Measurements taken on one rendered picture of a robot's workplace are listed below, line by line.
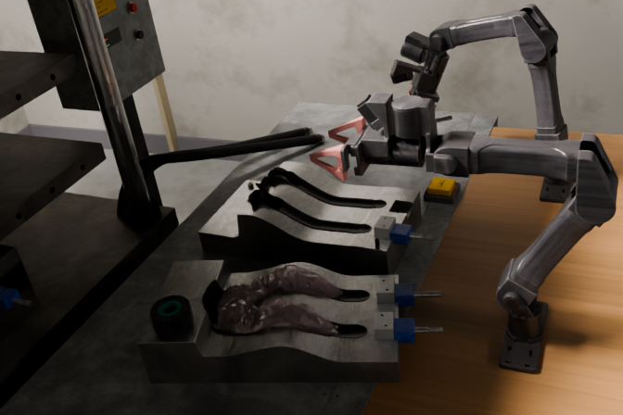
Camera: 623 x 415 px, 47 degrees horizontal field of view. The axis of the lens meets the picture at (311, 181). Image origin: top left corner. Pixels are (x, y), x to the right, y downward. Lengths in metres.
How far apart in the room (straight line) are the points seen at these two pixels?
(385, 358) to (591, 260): 0.57
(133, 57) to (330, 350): 1.12
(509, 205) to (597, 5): 1.40
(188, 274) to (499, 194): 0.85
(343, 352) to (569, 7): 2.06
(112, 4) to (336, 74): 1.62
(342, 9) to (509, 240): 1.83
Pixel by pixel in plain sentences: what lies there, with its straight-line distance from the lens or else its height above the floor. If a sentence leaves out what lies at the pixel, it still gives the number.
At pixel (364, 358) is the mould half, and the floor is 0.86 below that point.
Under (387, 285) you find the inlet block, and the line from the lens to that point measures 1.50.
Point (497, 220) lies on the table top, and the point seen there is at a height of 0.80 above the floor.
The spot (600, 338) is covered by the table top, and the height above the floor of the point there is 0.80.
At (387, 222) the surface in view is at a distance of 1.63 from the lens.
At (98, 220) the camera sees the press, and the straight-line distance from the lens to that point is 2.14.
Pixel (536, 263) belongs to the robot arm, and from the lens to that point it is 1.37.
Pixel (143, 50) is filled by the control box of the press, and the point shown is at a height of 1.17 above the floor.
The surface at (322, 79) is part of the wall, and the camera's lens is 3.51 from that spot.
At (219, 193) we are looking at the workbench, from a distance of 2.08.
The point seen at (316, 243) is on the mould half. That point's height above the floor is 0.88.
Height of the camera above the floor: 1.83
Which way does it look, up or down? 30 degrees down
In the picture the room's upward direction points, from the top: 8 degrees counter-clockwise
